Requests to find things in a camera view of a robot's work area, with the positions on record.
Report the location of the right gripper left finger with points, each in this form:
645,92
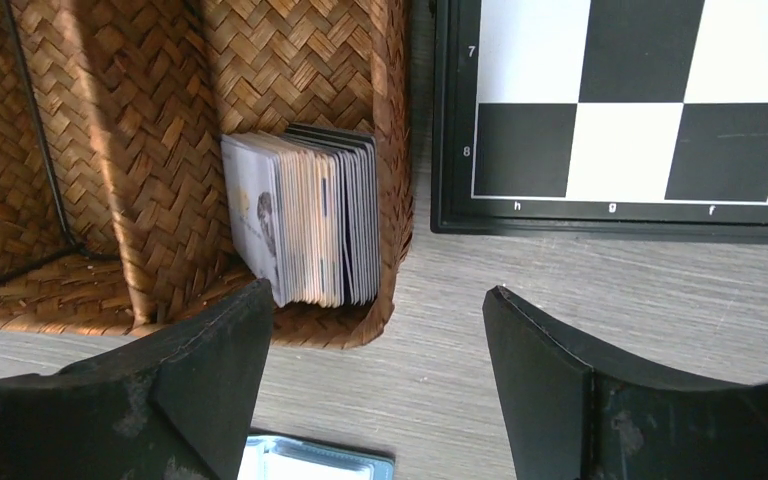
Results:
175,404

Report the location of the black white chessboard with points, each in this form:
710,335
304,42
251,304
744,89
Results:
640,120

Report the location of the brown wicker basket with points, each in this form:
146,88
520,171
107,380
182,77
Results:
113,206

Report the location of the blue card holder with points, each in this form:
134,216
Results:
274,457

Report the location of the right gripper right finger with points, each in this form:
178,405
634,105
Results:
578,407

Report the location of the cards in basket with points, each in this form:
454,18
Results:
303,206

